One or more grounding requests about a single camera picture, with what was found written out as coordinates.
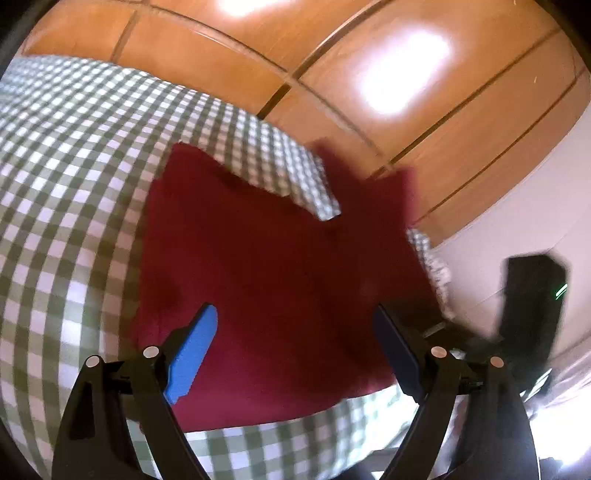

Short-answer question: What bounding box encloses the dark red sweater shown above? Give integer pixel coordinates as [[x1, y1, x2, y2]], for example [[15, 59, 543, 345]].
[[130, 143, 439, 432]]

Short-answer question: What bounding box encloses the wooden wardrobe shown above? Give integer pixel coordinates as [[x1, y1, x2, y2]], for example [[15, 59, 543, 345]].
[[22, 0, 590, 241]]

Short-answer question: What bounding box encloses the green checkered bedspread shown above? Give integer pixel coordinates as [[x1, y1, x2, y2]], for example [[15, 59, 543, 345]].
[[0, 55, 456, 480]]

